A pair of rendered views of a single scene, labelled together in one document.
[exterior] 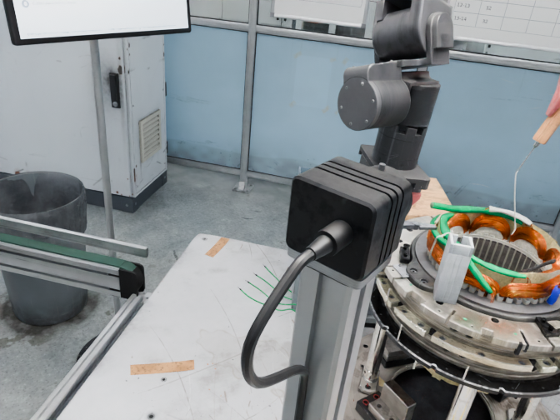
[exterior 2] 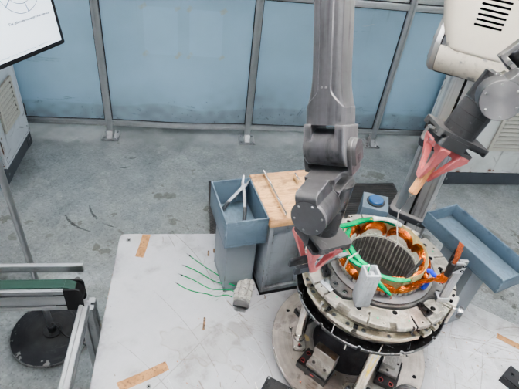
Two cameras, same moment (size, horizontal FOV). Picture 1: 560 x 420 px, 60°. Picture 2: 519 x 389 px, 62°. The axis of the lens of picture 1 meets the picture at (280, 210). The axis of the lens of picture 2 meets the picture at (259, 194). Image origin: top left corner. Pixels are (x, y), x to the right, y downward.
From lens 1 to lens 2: 0.34 m
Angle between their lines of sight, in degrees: 20
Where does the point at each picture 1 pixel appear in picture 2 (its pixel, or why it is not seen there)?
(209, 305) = (158, 306)
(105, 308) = not seen: hidden behind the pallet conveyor
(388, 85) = (328, 202)
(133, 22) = (9, 50)
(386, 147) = not seen: hidden behind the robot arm
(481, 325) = (388, 319)
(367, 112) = (317, 225)
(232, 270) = (164, 266)
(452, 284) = (367, 296)
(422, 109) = (345, 201)
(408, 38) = (334, 159)
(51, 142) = not seen: outside the picture
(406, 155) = (334, 228)
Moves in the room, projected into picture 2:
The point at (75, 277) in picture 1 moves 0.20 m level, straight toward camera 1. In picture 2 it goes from (19, 304) to (50, 354)
